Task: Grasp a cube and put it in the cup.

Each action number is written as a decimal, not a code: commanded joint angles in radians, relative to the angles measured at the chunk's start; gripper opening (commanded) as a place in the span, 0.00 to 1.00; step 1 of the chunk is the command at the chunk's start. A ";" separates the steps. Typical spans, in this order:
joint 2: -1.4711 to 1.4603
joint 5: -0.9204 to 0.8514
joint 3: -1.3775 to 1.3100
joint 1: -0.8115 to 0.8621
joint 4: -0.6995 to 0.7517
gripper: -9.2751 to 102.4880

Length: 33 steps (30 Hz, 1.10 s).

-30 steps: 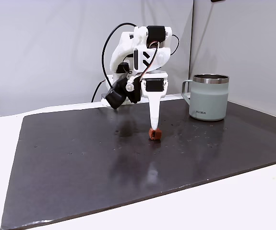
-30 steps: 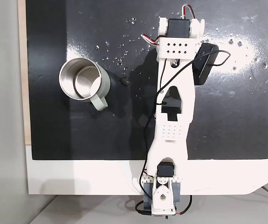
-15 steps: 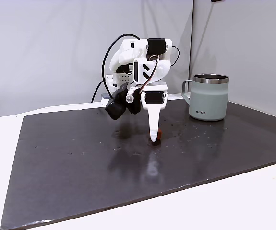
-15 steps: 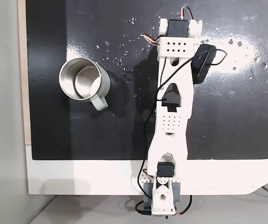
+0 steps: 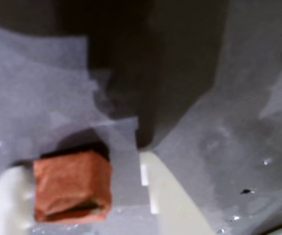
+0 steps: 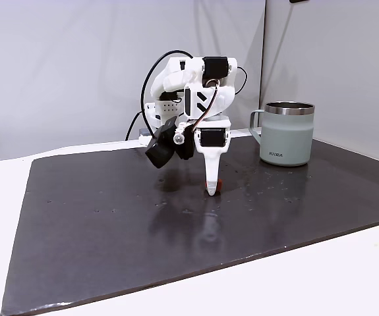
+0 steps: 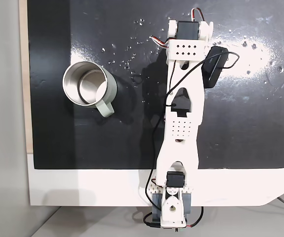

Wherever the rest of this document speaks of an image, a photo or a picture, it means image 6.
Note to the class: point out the black camera box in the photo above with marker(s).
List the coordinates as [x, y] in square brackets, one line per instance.
[161, 148]

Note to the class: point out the black table mat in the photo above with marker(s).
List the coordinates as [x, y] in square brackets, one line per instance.
[110, 237]

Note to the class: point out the small red cube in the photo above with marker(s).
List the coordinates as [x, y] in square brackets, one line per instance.
[220, 184]

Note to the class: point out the grey-green steel mug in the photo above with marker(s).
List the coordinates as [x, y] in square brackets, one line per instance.
[286, 138]

